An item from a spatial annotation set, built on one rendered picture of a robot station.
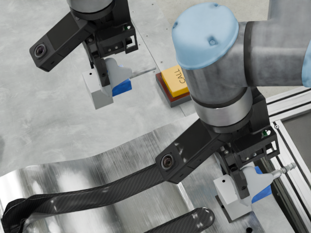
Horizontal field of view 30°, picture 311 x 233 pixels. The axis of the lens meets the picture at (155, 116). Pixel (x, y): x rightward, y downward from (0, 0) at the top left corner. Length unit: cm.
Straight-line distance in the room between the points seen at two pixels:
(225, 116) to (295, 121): 116
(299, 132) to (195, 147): 110
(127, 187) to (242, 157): 27
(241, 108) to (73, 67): 61
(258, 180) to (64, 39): 36
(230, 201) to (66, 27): 37
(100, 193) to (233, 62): 44
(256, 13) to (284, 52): 180
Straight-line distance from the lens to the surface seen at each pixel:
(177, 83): 116
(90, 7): 86
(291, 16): 66
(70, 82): 125
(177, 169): 79
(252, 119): 78
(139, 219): 97
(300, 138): 184
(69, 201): 98
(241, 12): 243
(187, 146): 79
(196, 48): 63
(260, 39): 64
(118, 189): 101
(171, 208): 97
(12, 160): 117
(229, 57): 65
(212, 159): 104
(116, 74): 99
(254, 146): 80
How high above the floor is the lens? 177
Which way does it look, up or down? 57 degrees down
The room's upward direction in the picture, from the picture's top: 8 degrees counter-clockwise
